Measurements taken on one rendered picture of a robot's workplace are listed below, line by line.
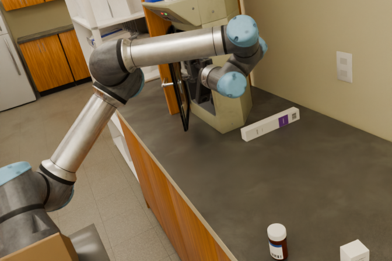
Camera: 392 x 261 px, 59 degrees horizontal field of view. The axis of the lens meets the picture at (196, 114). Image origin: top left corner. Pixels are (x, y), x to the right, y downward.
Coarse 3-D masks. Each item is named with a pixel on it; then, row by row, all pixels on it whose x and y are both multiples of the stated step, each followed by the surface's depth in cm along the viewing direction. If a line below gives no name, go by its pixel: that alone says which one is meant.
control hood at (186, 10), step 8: (184, 0) 123; (192, 0) 124; (152, 8) 141; (160, 8) 130; (168, 8) 122; (176, 8) 122; (184, 8) 123; (192, 8) 125; (160, 16) 151; (176, 16) 129; (184, 16) 124; (192, 16) 126; (192, 24) 127; (200, 24) 128
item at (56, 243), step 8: (40, 240) 80; (48, 240) 81; (56, 240) 82; (64, 240) 85; (24, 248) 79; (32, 248) 80; (40, 248) 81; (48, 248) 81; (56, 248) 82; (64, 248) 83; (72, 248) 94; (8, 256) 78; (16, 256) 79; (24, 256) 79; (32, 256) 80; (40, 256) 81; (48, 256) 82; (56, 256) 83; (64, 256) 84; (72, 256) 88
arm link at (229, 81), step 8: (232, 64) 97; (216, 72) 100; (224, 72) 97; (232, 72) 95; (240, 72) 97; (208, 80) 102; (216, 80) 98; (224, 80) 95; (232, 80) 94; (240, 80) 95; (216, 88) 99; (224, 88) 95; (232, 88) 95; (240, 88) 96; (232, 96) 96
